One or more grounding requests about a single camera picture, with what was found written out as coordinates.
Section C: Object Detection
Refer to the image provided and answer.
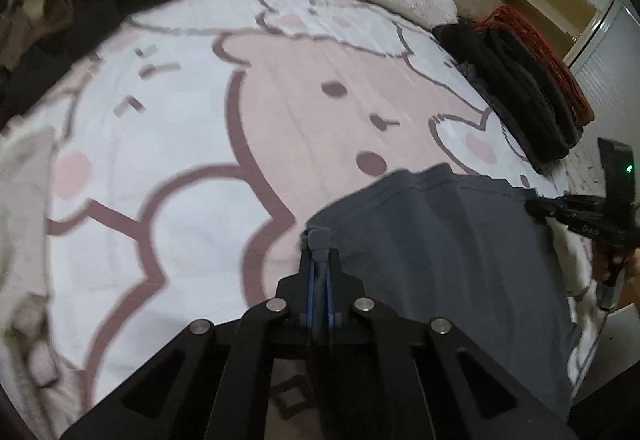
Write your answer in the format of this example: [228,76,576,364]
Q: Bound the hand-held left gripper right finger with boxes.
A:
[320,245,581,440]

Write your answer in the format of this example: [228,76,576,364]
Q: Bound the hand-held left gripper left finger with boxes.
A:
[60,240,322,440]

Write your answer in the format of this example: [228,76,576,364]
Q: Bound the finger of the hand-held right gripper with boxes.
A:
[525,196,603,227]

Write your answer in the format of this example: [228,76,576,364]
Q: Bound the dark crumpled clothes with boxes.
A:
[0,0,132,127]

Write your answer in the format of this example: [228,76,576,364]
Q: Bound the person's right hand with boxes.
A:
[597,245,640,293]

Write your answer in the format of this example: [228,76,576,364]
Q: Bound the dark grey folded garment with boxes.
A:
[462,64,571,175]

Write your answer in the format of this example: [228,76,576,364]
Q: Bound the white roller shutter door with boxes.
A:
[567,0,640,147]

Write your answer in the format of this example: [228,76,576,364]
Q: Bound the black folded garment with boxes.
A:
[434,22,584,163]

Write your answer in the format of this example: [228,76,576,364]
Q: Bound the red plaid folded garment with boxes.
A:
[472,4,596,131]

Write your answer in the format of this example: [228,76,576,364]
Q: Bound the bear print bedsheet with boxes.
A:
[0,0,618,440]

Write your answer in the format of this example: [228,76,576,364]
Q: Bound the white crumpled cloth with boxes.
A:
[0,125,68,393]

